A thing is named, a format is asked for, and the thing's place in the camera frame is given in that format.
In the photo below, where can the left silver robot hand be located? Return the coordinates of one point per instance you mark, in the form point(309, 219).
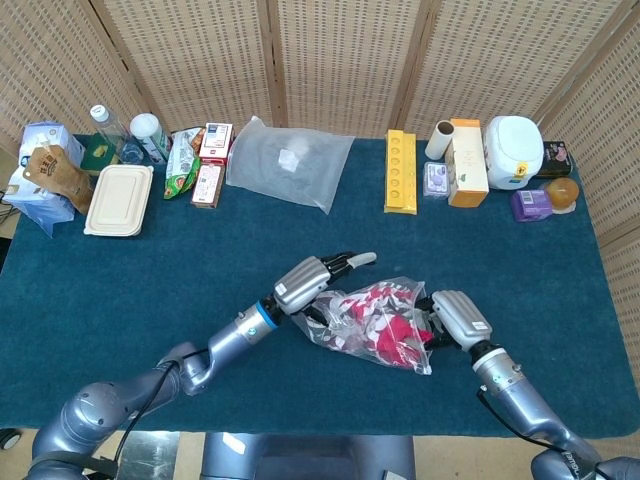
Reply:
point(300, 282)

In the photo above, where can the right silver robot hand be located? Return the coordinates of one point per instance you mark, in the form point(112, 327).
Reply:
point(462, 320)

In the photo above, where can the clear plastic zip bag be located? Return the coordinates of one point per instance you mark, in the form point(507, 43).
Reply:
point(345, 320)

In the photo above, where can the red white patterned garment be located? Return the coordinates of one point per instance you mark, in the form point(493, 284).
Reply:
point(395, 335)

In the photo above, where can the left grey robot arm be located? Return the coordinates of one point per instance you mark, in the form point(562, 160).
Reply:
point(230, 340)

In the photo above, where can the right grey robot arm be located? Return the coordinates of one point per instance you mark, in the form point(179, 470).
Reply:
point(520, 400)

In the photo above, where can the frosted plastic bag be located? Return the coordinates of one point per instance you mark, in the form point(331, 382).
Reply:
point(290, 167)

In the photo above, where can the green snack bag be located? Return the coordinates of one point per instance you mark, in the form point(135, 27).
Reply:
point(180, 165)

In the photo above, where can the blue and white bag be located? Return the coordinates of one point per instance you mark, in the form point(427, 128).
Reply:
point(45, 200)

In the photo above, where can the purple box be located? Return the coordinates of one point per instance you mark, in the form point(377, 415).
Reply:
point(530, 206)

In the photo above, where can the brown and white box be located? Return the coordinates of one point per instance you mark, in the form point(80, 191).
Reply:
point(207, 185)

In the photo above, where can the small lavender soap box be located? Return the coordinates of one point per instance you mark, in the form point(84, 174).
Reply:
point(436, 180)

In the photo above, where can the yellow block with round holes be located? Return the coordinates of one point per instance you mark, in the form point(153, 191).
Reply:
point(400, 172)

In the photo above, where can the blue carpet table cover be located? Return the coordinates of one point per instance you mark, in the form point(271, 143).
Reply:
point(150, 280)

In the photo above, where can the yellow and cream carton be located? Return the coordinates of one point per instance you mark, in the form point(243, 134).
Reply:
point(467, 165)

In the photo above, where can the round orange lidded jar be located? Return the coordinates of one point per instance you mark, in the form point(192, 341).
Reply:
point(562, 192)

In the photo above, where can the red and white box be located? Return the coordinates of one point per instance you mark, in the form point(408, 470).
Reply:
point(216, 142)

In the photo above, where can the grey robot torso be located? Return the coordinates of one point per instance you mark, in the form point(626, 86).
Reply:
point(300, 457)

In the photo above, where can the white rice cooker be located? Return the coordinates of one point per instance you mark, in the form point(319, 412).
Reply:
point(512, 150)

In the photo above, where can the white paper roll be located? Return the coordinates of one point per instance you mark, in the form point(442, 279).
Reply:
point(439, 142)

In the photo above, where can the black package with pink print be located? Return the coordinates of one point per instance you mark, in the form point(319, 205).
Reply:
point(556, 160)

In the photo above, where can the beige lidded lunch box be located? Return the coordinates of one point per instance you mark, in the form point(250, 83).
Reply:
point(120, 200)

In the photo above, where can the white and green canister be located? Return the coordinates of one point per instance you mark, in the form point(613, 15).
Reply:
point(150, 135)

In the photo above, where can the woven wicker folding screen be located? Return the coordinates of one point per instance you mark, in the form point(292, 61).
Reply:
point(340, 60)

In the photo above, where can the dark green box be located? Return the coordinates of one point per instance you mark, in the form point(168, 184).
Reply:
point(99, 157)

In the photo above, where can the clear plastic bottle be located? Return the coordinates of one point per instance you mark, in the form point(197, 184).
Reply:
point(112, 130)

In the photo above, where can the brown spout pouch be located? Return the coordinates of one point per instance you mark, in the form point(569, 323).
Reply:
point(60, 175)

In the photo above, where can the black caster wheel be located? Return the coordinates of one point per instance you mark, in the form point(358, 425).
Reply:
point(9, 438)

